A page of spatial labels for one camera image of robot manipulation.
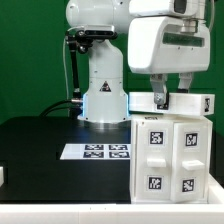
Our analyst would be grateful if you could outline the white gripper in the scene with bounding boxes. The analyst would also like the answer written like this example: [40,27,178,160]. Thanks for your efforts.
[128,16,210,105]

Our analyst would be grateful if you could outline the white box with marker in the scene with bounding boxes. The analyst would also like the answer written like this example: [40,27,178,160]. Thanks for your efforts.
[129,92,215,116]

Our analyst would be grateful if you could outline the white cabinet body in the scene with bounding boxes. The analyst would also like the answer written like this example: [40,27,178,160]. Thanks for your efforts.
[130,115,212,203]

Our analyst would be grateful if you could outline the white door panel with marker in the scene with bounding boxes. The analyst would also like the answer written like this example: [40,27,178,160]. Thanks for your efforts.
[170,120,211,202]

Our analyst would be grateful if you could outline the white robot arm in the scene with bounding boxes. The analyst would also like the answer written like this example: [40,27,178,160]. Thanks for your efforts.
[66,0,210,124]

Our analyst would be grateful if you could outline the white base marker plate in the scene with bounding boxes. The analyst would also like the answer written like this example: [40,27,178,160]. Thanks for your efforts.
[60,144,130,160]

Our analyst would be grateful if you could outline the white L-shaped corner fence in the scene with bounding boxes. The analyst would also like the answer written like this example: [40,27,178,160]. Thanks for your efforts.
[0,176,224,224]

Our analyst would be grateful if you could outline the white block at left edge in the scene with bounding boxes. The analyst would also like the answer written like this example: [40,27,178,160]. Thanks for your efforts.
[0,166,4,187]

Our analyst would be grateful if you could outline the grey depth camera bar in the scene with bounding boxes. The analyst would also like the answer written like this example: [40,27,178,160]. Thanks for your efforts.
[84,25,116,39]

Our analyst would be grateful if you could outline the black cable bundle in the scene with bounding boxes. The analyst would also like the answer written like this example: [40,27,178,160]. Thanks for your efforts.
[38,99,83,118]

